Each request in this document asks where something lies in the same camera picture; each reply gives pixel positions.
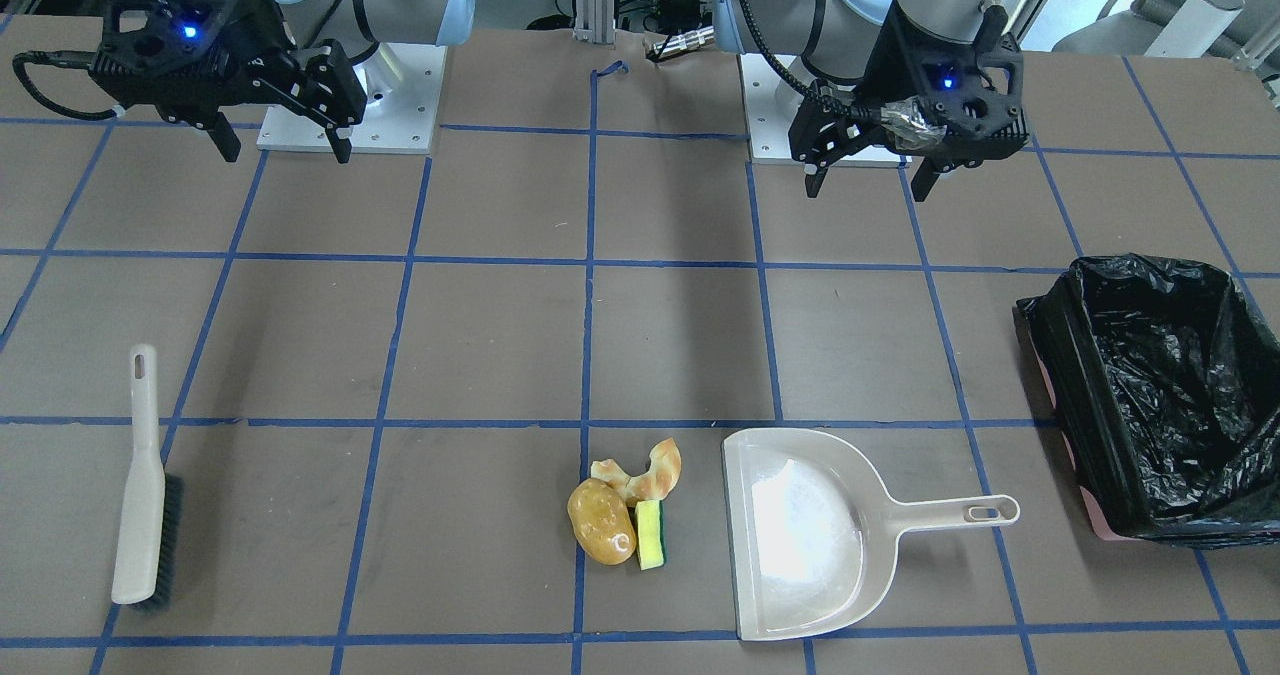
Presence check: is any beige hand brush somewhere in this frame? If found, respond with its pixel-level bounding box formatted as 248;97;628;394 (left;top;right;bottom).
111;343;184;612

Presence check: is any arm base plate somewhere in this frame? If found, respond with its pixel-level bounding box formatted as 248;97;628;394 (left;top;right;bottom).
739;54;911;168
256;44;451;156

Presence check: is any bin with black bag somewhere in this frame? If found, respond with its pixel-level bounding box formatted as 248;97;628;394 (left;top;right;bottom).
1014;254;1279;549

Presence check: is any yellow potato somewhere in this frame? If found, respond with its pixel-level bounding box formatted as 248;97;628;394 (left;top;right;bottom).
566;478;637;566

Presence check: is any yellow green sponge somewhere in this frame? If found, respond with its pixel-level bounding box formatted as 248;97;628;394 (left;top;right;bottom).
634;500;667;571

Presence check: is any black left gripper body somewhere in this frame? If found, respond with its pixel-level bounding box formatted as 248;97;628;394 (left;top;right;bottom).
788;31;1029;172

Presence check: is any beige plastic dustpan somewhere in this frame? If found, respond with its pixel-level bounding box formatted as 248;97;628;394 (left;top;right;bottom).
722;427;1021;642

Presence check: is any bread crust piece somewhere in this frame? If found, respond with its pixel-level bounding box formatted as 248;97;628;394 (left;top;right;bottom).
589;438;684;507

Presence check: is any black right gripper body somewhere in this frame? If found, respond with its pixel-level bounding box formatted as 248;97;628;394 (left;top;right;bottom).
90;0;366;128

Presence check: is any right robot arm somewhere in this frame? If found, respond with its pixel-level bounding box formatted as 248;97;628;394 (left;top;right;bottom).
87;0;475;163

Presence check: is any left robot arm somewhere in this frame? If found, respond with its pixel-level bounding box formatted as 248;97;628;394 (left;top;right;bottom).
713;0;1030;202

